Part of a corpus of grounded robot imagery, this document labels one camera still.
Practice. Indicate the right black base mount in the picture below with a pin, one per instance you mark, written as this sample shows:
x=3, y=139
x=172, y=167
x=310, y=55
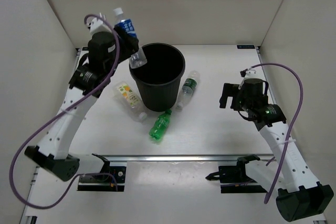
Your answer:
x=233, y=178

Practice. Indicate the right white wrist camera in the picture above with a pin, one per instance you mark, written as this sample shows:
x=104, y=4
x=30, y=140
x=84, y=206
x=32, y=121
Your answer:
x=248, y=73

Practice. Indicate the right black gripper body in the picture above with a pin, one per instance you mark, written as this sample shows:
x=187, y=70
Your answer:
x=244, y=103

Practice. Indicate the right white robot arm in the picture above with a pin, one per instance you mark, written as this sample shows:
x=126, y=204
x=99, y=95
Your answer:
x=298, y=192

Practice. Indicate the green soda bottle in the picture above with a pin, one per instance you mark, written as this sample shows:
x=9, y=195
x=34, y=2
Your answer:
x=160, y=126

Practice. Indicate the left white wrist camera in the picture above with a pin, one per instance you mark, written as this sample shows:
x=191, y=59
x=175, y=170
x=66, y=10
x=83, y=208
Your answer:
x=97, y=25

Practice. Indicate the green label clear bottle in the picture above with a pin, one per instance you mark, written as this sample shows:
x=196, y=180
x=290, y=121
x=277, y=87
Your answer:
x=188, y=89

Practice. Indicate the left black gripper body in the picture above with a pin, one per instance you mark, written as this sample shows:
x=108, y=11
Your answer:
x=112, y=61

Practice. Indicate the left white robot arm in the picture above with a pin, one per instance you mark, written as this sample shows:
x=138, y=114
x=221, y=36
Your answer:
x=85, y=87

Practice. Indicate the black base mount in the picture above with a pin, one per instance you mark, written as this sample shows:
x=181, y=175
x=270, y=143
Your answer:
x=233, y=178
x=98, y=173

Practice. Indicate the blue label water bottle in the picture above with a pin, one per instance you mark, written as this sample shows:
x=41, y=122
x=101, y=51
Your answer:
x=138, y=58

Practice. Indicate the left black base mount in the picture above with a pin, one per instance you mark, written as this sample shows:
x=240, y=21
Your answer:
x=98, y=173

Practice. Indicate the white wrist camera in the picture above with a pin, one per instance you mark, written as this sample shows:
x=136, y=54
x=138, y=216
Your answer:
x=97, y=25
x=248, y=73

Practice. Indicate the orange label clear bottle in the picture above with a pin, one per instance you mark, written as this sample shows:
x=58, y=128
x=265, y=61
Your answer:
x=130, y=101

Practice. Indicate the black plastic bin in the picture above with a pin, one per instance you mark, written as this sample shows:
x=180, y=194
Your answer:
x=159, y=79

